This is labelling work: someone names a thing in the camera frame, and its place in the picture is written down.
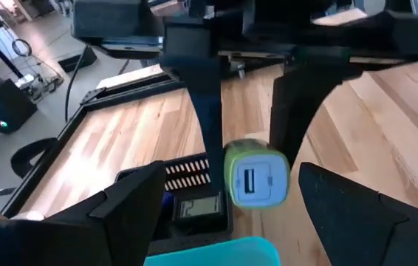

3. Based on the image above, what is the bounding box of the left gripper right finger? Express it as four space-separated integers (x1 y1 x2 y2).
298 162 418 266

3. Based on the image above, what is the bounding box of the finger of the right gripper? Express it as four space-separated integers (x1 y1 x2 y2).
271 61 361 166
160 55 228 193

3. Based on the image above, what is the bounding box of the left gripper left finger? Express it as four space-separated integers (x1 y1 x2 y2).
0 161 166 266

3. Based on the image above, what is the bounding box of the green USB charger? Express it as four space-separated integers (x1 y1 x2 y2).
222 138 291 210

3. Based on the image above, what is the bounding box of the black calculator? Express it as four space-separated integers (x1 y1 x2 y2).
171 191 229 233

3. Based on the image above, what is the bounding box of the black slotted plastic basket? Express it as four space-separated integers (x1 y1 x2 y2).
114 153 234 256

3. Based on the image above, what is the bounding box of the teal translucent plastic bin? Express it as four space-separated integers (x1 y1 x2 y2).
143 236 282 266

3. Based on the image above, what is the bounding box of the black box with green lights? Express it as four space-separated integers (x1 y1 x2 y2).
0 79 38 134

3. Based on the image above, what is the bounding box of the black metal table frame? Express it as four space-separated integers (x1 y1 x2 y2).
0 72 195 219

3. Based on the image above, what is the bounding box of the black strap loop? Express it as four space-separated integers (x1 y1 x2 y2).
10 137 59 179

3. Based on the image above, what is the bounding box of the black floor cable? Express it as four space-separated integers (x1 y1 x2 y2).
64 54 89 123

